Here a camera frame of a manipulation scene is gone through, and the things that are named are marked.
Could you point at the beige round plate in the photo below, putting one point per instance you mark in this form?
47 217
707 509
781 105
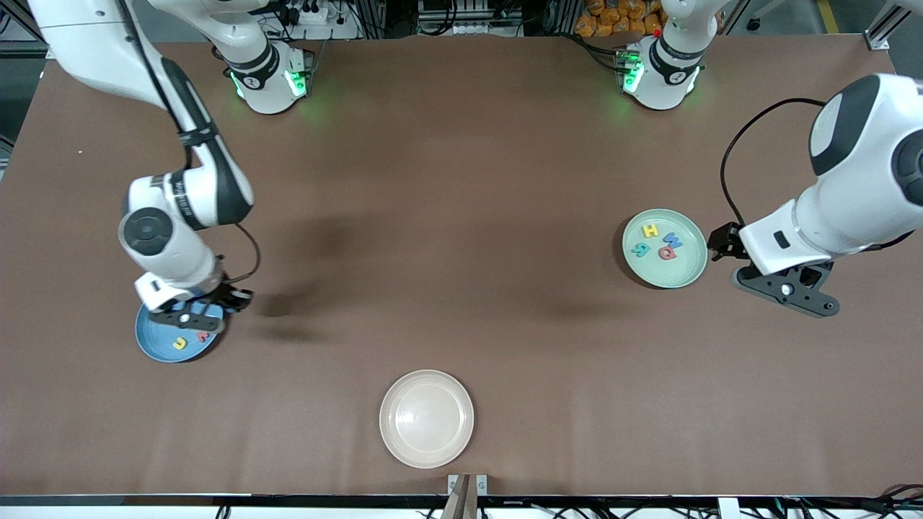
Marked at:
427 419

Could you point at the metal table edge bracket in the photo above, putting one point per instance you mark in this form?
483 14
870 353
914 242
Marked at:
454 484

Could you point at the aluminium frame post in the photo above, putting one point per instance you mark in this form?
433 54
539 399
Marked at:
890 21

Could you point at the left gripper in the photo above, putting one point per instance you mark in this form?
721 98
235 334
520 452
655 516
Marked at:
723 241

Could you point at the dark equipment rack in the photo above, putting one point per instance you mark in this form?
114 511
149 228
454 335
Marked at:
469 18

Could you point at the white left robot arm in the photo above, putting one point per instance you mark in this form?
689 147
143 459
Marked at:
865 187

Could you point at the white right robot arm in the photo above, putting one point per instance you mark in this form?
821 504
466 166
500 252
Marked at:
173 245

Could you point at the pale green round plate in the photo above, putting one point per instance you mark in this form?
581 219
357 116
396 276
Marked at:
674 272

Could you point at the teal capital letter R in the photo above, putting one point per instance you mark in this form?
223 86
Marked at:
640 251

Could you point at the orange objects pile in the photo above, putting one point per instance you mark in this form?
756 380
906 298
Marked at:
613 18

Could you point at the yellow capital letter H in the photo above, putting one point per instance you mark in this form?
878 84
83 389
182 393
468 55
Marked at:
650 231

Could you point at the yellow lowercase letter u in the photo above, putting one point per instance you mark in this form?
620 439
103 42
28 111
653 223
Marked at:
177 346

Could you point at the white power strip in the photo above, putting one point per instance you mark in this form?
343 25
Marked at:
306 13

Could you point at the blue round plate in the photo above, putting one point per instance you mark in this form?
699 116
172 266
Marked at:
155 342

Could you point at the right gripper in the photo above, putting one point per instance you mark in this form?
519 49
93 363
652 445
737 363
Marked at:
229 294

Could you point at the red capital letter Q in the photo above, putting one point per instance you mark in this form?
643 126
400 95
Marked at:
661 254

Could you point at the blue capital letter W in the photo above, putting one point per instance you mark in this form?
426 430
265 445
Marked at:
673 240

